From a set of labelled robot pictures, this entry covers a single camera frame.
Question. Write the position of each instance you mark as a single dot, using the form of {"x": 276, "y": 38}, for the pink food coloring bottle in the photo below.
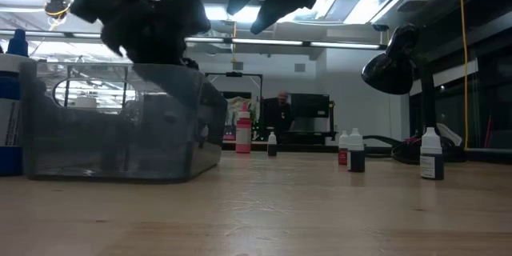
{"x": 243, "y": 136}

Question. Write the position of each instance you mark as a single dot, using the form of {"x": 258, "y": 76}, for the small red dropper bottle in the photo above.
{"x": 342, "y": 156}

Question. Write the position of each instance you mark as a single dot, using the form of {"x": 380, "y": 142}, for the blue food coloring bottle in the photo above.
{"x": 10, "y": 88}

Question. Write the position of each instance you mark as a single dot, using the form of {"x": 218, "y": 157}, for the long ceiling light strip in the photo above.
{"x": 268, "y": 42}

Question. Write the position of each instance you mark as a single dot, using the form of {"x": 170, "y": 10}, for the black equipment cabinet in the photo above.
{"x": 312, "y": 106}

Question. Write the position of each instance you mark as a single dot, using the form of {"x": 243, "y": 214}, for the person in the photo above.
{"x": 280, "y": 118}

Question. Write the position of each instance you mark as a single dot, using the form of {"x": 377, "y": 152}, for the black desk lamp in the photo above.
{"x": 388, "y": 68}

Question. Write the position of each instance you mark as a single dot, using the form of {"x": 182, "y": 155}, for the smoky transparent plastic bin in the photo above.
{"x": 120, "y": 148}

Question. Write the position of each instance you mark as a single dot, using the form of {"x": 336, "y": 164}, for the red rod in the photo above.
{"x": 487, "y": 132}

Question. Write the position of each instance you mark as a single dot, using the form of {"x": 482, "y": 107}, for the black metal frame rig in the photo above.
{"x": 234, "y": 74}

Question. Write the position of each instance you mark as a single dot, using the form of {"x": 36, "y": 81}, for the black aluminium table frame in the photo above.
{"x": 312, "y": 149}

